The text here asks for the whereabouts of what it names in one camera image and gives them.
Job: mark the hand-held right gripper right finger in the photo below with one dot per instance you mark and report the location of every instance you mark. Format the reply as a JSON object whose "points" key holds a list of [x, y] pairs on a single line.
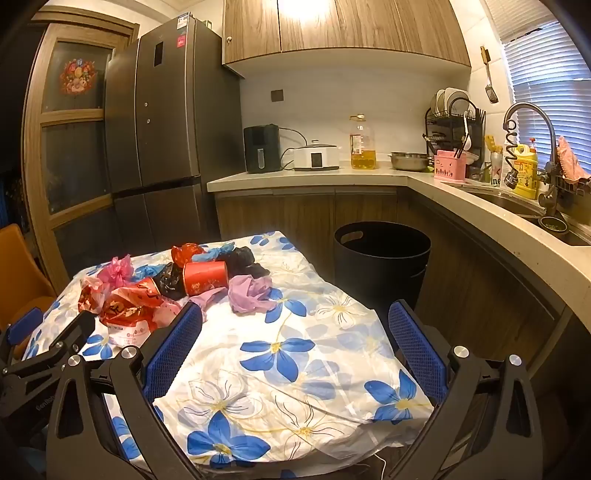
{"points": [[415, 346]]}

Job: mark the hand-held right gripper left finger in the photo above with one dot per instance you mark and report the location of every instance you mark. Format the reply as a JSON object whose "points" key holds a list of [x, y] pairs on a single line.
{"points": [[173, 350]]}

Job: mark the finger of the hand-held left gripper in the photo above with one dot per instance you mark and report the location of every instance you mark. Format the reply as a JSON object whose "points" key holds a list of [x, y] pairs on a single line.
{"points": [[78, 330], [23, 323]]}

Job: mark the small red white packet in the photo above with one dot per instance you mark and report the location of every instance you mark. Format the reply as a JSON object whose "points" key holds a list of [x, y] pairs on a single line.
{"points": [[92, 295]]}

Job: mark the red white printed plastic bag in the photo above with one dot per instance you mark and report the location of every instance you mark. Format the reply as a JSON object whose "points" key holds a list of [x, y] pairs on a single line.
{"points": [[134, 309]]}

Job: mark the purple plastic bag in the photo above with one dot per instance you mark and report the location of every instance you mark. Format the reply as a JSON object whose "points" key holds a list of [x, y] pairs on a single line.
{"points": [[251, 293], [207, 299]]}

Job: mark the pink plastic bag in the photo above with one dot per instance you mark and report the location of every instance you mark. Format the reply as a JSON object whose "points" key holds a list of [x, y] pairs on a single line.
{"points": [[115, 272]]}

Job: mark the black plastic bag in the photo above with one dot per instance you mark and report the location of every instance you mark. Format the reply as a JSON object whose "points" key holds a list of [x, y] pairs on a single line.
{"points": [[242, 261], [171, 281]]}

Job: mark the black trash bin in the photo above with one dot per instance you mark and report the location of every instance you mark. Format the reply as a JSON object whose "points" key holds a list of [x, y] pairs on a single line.
{"points": [[383, 272]]}

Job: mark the red paper cup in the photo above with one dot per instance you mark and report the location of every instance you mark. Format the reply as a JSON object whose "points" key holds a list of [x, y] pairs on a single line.
{"points": [[205, 277]]}

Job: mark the blue plastic bag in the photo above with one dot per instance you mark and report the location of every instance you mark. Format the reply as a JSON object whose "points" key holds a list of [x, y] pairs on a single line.
{"points": [[217, 253], [147, 271]]}

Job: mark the red translucent plastic bag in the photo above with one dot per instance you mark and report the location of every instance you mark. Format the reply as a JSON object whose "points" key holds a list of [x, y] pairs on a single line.
{"points": [[184, 253]]}

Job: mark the orange chair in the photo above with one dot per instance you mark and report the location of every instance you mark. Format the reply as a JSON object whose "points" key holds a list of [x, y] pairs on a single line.
{"points": [[18, 272]]}

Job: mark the blue floral blanket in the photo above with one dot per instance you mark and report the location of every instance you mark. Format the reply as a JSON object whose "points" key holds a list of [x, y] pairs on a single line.
{"points": [[221, 332]]}

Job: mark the steel kitchen sink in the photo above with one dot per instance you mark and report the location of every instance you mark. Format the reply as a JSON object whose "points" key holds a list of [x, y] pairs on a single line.
{"points": [[508, 203]]}

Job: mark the wooden glass panel door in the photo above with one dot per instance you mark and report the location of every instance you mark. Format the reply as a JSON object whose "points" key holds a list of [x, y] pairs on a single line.
{"points": [[69, 147]]}

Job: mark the sink strainer basket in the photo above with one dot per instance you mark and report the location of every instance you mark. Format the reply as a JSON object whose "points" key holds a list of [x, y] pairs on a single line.
{"points": [[553, 226]]}

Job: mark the pink utensil basket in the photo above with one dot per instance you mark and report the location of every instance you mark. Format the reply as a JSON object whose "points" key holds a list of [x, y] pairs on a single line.
{"points": [[449, 166]]}

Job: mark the stainless steel bowl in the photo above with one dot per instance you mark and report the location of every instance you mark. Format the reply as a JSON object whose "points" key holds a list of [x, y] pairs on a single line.
{"points": [[408, 162]]}

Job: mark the silver beer can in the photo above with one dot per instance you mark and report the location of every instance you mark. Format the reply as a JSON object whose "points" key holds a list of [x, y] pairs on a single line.
{"points": [[496, 170]]}

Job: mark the steel kitchen faucet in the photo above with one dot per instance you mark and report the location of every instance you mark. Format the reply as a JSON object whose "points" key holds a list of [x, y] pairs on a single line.
{"points": [[547, 198]]}

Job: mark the cooking oil bottle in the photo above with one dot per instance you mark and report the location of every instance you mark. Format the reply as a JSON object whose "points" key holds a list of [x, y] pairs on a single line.
{"points": [[362, 152]]}

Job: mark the yellow detergent bottle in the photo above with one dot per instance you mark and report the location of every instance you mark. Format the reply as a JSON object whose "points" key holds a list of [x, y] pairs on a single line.
{"points": [[526, 175]]}

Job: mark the white ladle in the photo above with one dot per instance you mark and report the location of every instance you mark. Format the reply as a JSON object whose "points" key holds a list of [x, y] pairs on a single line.
{"points": [[467, 141]]}

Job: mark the white electric cooker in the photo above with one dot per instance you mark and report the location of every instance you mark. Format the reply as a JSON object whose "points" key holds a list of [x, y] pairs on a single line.
{"points": [[316, 157]]}

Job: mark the black air fryer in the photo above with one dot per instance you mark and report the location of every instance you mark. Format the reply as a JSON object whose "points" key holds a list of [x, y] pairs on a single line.
{"points": [[261, 147]]}

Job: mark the black dish rack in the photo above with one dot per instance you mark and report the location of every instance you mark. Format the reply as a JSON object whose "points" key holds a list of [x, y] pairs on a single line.
{"points": [[478, 134]]}

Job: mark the grey refrigerator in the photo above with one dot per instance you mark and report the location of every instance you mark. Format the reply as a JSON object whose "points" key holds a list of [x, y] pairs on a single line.
{"points": [[171, 115]]}

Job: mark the pink cloth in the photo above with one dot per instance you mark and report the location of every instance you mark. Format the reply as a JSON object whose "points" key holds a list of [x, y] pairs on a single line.
{"points": [[570, 159]]}

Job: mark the white plate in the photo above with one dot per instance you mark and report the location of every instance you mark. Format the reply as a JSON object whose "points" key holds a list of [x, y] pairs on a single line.
{"points": [[436, 99], [457, 98]]}

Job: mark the colourful door sticker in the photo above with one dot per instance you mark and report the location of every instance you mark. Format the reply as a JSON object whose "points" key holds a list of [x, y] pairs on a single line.
{"points": [[79, 76]]}

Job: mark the hanging slotted spatula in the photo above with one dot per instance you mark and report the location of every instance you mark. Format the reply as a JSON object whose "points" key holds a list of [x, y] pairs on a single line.
{"points": [[490, 94]]}

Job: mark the window blind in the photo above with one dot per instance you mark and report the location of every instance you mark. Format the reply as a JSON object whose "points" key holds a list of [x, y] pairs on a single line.
{"points": [[554, 78]]}

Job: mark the dark wall socket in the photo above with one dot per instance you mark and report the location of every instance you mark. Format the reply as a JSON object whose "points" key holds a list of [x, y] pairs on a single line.
{"points": [[277, 95]]}

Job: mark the wooden wall cabinet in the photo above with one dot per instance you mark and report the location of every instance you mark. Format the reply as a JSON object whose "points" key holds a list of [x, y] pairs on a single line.
{"points": [[346, 27]]}

